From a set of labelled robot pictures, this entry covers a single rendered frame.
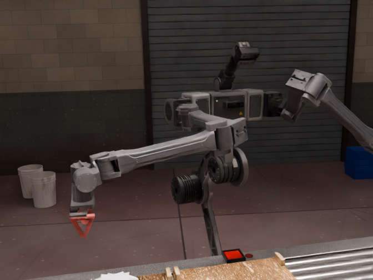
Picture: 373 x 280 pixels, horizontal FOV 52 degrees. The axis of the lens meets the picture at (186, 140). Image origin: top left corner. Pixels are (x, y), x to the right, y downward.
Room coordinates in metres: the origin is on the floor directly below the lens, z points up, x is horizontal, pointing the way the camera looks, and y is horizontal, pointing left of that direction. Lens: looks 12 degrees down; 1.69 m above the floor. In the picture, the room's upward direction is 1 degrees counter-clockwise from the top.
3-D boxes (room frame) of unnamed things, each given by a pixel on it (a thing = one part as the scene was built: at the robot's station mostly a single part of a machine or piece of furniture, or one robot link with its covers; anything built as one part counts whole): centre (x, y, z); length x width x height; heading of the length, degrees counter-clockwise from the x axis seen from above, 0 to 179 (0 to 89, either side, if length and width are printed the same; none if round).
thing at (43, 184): (4.36, 1.73, 0.19); 0.30 x 0.30 x 0.37
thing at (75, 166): (1.06, 0.31, 1.37); 0.07 x 0.06 x 0.07; 23
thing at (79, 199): (1.07, 0.31, 1.31); 0.10 x 0.07 x 0.07; 12
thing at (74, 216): (1.03, 0.30, 1.24); 0.07 x 0.07 x 0.09; 12
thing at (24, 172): (4.69, 2.00, 0.19); 0.30 x 0.30 x 0.37
